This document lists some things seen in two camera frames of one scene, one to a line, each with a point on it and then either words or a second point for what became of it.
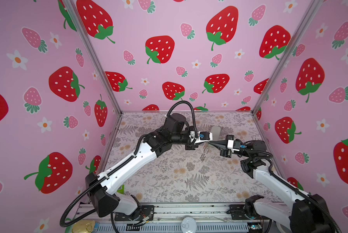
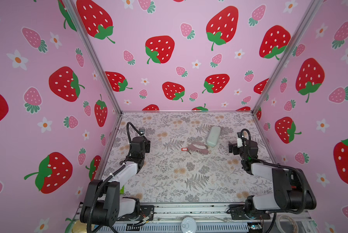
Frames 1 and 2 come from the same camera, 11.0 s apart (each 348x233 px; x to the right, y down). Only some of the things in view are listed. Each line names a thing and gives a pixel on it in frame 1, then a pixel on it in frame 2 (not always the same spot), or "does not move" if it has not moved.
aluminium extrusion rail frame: [182, 218] does not move
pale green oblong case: [216, 131] does not move
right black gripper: [225, 153] → [235, 151]
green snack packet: [121, 189] does not move
